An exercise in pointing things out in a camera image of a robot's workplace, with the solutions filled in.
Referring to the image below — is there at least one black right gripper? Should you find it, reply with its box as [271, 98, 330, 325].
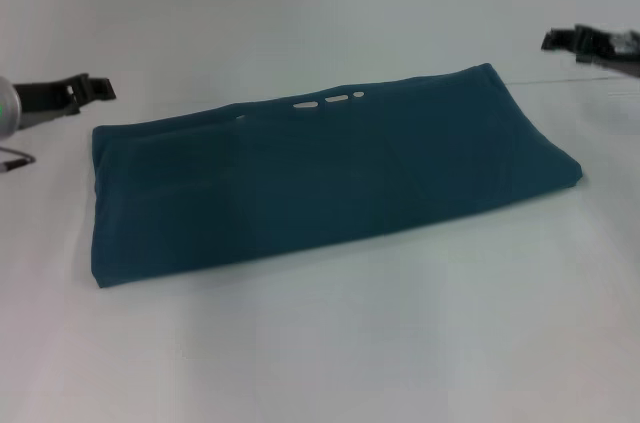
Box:
[540, 23, 640, 65]

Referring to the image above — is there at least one blue t-shirt with white print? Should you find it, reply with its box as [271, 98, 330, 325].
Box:
[89, 62, 584, 291]

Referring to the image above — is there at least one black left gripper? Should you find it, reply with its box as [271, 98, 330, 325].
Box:
[13, 71, 118, 132]

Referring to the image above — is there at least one dark red left arm cable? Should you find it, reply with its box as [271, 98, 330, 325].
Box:
[0, 144, 37, 176]

